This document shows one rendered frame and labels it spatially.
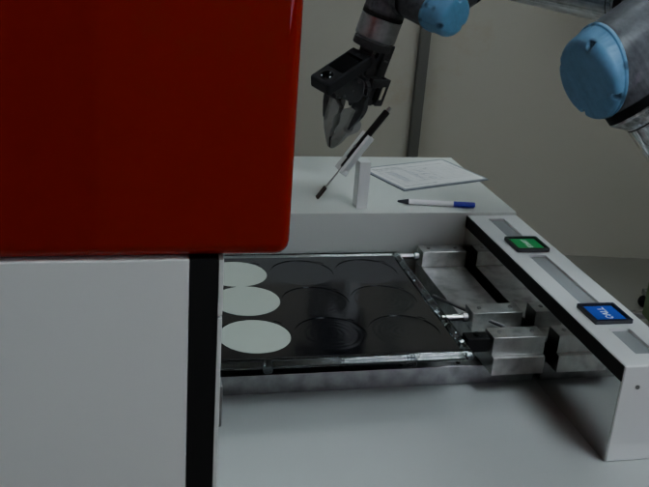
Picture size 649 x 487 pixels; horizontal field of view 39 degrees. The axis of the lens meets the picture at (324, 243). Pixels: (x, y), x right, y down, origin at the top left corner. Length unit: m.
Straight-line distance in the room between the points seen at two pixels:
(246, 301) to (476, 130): 2.76
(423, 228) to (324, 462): 0.59
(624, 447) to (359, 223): 0.60
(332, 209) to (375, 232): 0.09
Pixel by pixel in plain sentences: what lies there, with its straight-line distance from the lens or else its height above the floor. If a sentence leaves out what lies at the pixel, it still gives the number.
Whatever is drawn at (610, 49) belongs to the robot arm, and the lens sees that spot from 1.27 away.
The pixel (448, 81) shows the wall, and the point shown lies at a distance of 3.95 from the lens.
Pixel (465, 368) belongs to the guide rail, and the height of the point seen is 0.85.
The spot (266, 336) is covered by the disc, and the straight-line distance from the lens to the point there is 1.27.
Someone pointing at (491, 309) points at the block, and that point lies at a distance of 1.40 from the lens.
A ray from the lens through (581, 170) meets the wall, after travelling 4.21.
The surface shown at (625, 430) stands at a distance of 1.24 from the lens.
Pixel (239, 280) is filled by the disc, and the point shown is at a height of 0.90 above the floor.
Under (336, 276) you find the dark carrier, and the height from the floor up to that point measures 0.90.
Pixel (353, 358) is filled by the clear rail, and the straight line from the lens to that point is 1.23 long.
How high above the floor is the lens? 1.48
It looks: 21 degrees down
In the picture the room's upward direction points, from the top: 4 degrees clockwise
